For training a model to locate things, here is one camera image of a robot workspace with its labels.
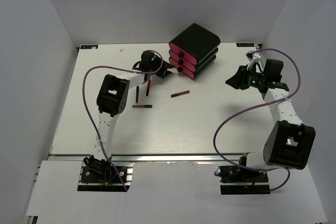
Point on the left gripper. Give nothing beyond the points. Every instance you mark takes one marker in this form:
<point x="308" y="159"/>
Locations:
<point x="163" y="73"/>

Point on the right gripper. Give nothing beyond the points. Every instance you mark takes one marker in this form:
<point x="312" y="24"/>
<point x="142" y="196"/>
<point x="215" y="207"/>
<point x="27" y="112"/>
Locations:
<point x="238" y="80"/>

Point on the red lip gloss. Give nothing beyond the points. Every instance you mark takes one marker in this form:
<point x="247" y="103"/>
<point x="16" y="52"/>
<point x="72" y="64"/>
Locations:
<point x="148" y="88"/>

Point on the dark lip gloss vertical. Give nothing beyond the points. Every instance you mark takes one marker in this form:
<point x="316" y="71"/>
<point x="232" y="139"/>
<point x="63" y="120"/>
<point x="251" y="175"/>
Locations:
<point x="137" y="95"/>

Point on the red lip gloss tube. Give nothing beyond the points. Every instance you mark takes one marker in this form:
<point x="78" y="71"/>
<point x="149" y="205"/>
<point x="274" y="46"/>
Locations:
<point x="180" y="94"/>

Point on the black pink drawer organizer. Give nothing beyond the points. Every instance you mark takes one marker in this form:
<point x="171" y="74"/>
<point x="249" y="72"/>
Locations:
<point x="193" y="50"/>

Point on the horizontal lip gloss tube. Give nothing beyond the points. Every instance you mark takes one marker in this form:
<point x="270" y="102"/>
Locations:
<point x="145" y="106"/>

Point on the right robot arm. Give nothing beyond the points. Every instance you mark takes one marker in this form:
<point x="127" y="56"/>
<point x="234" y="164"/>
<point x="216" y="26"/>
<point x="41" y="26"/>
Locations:
<point x="290" y="141"/>

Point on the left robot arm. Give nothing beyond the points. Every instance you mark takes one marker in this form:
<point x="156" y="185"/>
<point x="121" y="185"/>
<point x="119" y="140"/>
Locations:
<point x="113" y="95"/>

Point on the right blue corner label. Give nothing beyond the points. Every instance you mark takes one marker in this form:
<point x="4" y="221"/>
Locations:
<point x="245" y="44"/>

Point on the blue corner label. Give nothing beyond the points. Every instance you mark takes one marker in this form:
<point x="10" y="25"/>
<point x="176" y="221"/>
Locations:
<point x="245" y="44"/>
<point x="82" y="47"/>

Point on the left blue corner label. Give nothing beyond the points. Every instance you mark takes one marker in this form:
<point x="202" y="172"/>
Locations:
<point x="82" y="47"/>

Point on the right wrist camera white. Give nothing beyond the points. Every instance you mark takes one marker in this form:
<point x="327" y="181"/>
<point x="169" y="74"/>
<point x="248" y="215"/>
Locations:
<point x="254" y="59"/>

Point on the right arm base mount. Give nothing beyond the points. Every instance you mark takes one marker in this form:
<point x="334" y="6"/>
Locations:
<point x="238" y="181"/>

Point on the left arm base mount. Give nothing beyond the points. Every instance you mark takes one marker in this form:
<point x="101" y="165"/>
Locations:
<point x="99" y="176"/>

